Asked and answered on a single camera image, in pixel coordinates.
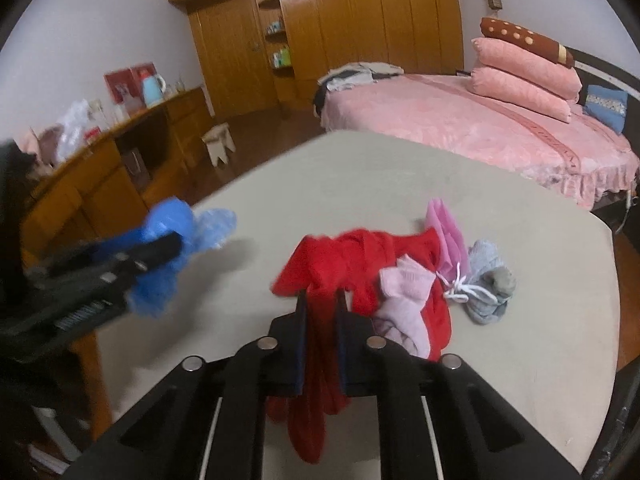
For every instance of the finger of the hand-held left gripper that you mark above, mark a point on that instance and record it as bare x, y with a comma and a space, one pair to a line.
155, 252

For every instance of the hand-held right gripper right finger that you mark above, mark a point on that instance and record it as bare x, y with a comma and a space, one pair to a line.
355, 355

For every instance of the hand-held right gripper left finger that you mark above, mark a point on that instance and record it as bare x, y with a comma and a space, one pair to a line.
285, 350

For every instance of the blue sock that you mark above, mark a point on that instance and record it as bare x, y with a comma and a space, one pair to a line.
165, 220

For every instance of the red cloth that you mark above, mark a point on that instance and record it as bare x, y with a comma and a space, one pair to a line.
360, 255

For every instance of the pink sock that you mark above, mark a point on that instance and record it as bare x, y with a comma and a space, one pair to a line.
405, 290

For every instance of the small wooden stool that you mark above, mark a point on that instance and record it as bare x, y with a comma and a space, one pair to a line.
220, 142

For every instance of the white plastic bag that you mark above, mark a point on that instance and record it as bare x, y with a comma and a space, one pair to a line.
75, 125

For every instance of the pink cloth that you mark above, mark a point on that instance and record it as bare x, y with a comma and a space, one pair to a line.
37, 145

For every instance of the grey sock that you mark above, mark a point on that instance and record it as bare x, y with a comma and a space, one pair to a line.
487, 265

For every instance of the light blue kettle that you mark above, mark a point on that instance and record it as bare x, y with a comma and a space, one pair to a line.
150, 87

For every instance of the red box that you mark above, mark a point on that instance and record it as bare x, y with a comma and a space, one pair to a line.
122, 85

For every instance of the glass bottle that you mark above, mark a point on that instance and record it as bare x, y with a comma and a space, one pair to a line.
180, 83

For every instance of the green bottle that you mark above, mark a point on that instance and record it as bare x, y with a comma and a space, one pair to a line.
284, 56

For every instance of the pink bedspread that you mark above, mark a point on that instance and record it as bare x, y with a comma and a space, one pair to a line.
450, 125

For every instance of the pile of clothes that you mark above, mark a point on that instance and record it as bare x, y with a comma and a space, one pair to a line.
350, 75

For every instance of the wooden wardrobe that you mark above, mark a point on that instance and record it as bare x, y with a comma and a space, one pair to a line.
350, 20

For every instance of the pink folded quilt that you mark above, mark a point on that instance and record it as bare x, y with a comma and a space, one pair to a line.
525, 67
520, 94

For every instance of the blue cushion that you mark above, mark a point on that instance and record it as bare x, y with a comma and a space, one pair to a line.
605, 105

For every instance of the brown dotted pillow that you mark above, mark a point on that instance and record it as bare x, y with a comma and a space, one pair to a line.
525, 40

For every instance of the dark wooden bed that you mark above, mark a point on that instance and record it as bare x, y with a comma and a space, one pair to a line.
600, 67

